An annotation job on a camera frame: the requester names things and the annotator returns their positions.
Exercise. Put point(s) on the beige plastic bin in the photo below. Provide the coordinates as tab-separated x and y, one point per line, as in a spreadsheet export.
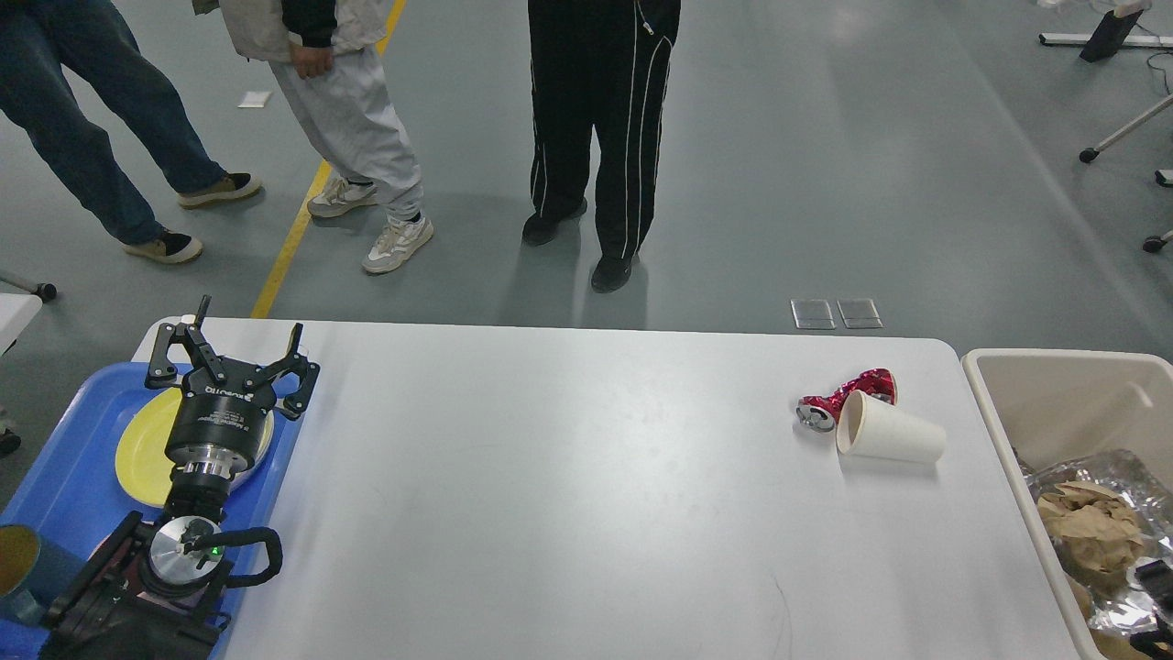
1046	406

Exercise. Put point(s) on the person in light grey trousers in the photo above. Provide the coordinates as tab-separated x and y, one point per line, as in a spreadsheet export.
324	58

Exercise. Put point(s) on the aluminium foil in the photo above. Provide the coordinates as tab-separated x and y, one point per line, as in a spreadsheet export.
1121	471

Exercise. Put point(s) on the wheeled chair base legs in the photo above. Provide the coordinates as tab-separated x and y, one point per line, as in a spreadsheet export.
1154	243

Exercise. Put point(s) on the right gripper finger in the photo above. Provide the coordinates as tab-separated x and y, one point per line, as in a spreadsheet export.
1155	579
1156	644

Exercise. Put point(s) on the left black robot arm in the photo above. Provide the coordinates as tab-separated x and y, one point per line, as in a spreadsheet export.
151	590

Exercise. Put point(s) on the person in black trousers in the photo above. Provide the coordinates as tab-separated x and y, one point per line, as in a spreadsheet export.
599	76

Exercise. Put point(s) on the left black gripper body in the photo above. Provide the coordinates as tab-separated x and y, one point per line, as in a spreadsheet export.
217	430

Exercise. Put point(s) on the dark green mug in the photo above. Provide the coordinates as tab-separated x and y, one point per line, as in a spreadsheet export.
34	572

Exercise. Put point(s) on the crushed red soda can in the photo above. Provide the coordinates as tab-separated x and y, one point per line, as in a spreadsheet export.
821	413

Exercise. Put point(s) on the left metal floor plate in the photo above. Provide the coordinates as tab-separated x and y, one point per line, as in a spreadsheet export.
813	314

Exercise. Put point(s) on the right metal floor plate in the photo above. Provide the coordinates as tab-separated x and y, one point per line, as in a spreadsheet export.
859	313

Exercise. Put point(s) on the black stand on floor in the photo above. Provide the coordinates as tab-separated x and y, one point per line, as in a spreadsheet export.
1112	31

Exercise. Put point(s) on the brown paper bag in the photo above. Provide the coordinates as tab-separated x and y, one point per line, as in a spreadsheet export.
1112	619

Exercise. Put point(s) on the white paper cup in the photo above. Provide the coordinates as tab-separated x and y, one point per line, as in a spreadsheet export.
873	428

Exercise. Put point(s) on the brown paper ball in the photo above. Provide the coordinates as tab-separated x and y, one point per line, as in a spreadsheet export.
1099	532

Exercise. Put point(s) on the metal floor plate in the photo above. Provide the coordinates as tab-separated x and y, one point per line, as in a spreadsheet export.
813	314
859	313

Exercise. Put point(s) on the yellow plate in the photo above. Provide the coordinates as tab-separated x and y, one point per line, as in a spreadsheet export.
141	467

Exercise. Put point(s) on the white side table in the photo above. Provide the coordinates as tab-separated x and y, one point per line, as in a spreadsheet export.
19	309

